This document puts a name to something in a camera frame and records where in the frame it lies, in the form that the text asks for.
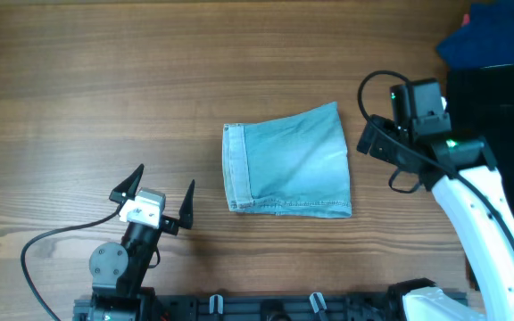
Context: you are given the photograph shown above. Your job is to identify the light blue denim shorts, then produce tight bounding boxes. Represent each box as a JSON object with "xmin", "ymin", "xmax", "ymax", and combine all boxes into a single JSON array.
[{"xmin": 222, "ymin": 102, "xmax": 352, "ymax": 218}]

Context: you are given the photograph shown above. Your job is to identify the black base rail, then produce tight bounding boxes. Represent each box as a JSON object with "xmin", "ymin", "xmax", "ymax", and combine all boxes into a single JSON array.
[{"xmin": 72, "ymin": 292, "xmax": 403, "ymax": 321}]

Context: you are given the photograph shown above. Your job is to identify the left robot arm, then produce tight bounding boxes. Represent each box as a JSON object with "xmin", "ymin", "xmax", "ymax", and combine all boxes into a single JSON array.
[{"xmin": 76, "ymin": 164, "xmax": 195, "ymax": 321}]

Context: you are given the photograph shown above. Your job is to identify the dark blue cloth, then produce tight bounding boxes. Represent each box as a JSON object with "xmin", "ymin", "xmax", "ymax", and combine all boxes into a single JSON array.
[{"xmin": 436, "ymin": 1, "xmax": 514, "ymax": 70}]

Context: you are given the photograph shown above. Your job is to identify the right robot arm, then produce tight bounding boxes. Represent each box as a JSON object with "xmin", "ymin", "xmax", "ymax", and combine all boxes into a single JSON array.
[{"xmin": 357, "ymin": 76, "xmax": 514, "ymax": 320}]

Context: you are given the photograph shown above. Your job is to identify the black garment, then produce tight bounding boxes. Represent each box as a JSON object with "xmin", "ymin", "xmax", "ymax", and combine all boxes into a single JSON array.
[{"xmin": 446, "ymin": 65, "xmax": 514, "ymax": 215}]

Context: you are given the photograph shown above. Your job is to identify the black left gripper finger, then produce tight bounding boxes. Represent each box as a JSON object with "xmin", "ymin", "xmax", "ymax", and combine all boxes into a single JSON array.
[
  {"xmin": 109, "ymin": 164, "xmax": 145, "ymax": 204},
  {"xmin": 178, "ymin": 180, "xmax": 195, "ymax": 229}
]

